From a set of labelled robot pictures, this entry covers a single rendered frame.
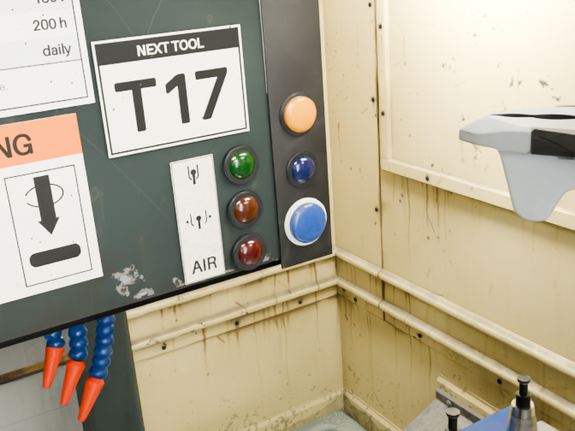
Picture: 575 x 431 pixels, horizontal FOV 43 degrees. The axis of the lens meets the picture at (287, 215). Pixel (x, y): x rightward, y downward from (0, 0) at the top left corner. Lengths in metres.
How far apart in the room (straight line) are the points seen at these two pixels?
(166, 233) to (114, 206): 0.04
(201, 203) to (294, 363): 1.48
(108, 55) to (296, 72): 0.13
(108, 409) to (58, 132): 0.93
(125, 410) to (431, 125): 0.79
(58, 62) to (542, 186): 0.29
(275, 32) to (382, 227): 1.24
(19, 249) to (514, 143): 0.30
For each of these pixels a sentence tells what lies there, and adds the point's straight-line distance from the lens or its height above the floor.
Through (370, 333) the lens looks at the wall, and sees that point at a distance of 1.89.
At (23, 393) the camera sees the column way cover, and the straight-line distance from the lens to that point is 1.24.
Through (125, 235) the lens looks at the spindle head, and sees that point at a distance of 0.48.
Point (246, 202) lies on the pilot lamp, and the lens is 0.51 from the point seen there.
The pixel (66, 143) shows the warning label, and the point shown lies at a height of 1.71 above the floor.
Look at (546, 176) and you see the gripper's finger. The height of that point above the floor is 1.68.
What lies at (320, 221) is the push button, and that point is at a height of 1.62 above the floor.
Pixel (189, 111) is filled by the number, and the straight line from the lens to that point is 0.48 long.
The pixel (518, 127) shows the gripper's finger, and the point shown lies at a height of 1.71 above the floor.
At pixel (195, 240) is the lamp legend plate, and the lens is 0.50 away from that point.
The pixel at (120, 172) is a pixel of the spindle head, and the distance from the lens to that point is 0.47.
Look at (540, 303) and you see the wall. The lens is 1.41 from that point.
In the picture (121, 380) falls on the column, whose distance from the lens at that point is 1.33.
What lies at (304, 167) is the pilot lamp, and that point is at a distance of 0.52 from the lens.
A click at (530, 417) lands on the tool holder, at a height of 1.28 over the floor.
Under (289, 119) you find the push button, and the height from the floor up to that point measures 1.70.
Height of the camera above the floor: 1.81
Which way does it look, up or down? 19 degrees down
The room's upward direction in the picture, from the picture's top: 4 degrees counter-clockwise
